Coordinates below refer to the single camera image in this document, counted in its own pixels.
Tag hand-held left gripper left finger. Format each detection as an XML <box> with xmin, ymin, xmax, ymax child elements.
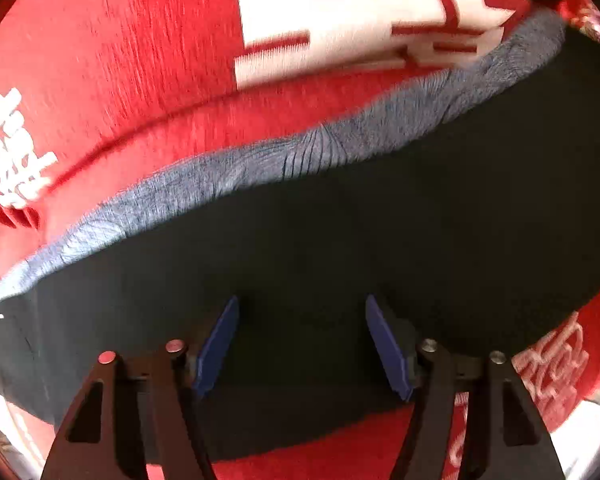
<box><xmin>40</xmin><ymin>295</ymin><xmax>241</xmax><ymax>480</ymax></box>

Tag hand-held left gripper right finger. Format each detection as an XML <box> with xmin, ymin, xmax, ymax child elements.
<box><xmin>365</xmin><ymin>294</ymin><xmax>567</xmax><ymax>480</ymax></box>

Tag red printed bedspread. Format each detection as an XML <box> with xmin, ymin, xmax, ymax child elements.
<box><xmin>0</xmin><ymin>55</ymin><xmax>600</xmax><ymax>480</ymax></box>

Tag black pants with blue trim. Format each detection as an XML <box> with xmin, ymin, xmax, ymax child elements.
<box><xmin>0</xmin><ymin>10</ymin><xmax>600</xmax><ymax>463</ymax></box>

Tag red printed pillow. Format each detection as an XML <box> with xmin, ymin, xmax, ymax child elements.
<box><xmin>0</xmin><ymin>0</ymin><xmax>598</xmax><ymax>221</ymax></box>

